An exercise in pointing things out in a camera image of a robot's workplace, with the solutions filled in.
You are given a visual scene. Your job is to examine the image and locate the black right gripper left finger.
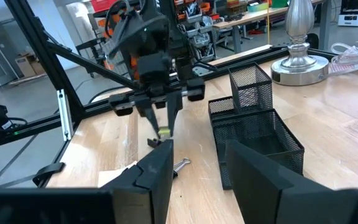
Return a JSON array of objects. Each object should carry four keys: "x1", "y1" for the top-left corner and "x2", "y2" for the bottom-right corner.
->
[{"x1": 101, "y1": 139, "x2": 175, "y2": 224}]

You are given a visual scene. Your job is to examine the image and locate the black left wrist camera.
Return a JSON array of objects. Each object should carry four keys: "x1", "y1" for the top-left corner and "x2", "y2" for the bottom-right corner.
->
[{"x1": 136, "y1": 52, "x2": 173, "y2": 82}]

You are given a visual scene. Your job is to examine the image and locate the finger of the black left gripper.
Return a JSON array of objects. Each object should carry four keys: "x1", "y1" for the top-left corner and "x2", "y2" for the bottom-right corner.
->
[
  {"x1": 165, "y1": 91, "x2": 183, "y2": 138},
  {"x1": 134, "y1": 94, "x2": 162, "y2": 140}
]

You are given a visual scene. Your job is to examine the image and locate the green binder clip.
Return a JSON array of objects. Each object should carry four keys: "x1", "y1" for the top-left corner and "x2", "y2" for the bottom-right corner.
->
[{"x1": 157, "y1": 126, "x2": 172, "y2": 140}]

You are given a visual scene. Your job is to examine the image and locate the black mesh desk organizer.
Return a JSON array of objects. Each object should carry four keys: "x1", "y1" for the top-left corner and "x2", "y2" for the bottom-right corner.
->
[{"x1": 208, "y1": 62, "x2": 305, "y2": 190}]

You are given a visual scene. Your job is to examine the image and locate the cardboard box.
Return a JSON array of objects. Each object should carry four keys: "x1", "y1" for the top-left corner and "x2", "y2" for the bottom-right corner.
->
[{"x1": 15, "y1": 54, "x2": 47, "y2": 78}]

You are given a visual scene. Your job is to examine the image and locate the silver frame bracket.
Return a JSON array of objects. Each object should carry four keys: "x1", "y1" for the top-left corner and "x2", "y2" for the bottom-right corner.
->
[{"x1": 57, "y1": 89, "x2": 75, "y2": 141}]

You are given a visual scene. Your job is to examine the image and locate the clear lamp cable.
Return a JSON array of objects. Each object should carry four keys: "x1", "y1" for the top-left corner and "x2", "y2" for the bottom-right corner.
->
[{"x1": 328, "y1": 42, "x2": 358, "y2": 78}]

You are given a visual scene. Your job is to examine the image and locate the white shade silver table lamp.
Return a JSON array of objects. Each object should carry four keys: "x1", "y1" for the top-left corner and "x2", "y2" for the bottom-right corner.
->
[{"x1": 270, "y1": 0, "x2": 330, "y2": 87}]

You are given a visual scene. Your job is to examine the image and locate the wooden workbench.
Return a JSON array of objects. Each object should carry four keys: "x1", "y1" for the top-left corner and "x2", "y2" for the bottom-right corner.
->
[{"x1": 212, "y1": 0, "x2": 333, "y2": 54}]

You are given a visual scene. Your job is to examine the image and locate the black aluminium table frame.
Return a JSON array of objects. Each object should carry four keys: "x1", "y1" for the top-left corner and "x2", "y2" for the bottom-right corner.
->
[{"x1": 0, "y1": 0, "x2": 358, "y2": 190}]

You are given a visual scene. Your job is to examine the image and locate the black plastic bracket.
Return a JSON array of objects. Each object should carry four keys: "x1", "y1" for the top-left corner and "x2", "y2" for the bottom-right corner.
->
[{"x1": 32, "y1": 161, "x2": 66, "y2": 188}]

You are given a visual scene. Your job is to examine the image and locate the white 3D printer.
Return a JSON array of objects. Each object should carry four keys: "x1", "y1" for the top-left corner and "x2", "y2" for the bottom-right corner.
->
[{"x1": 337, "y1": 0, "x2": 358, "y2": 27}]

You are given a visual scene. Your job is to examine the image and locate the grey parts bin rack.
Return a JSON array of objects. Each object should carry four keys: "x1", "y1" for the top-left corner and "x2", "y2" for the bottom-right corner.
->
[{"x1": 175, "y1": 0, "x2": 218, "y2": 63}]

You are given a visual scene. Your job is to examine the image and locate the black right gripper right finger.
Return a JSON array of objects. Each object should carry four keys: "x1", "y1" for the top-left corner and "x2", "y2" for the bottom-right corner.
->
[{"x1": 225, "y1": 139, "x2": 339, "y2": 224}]

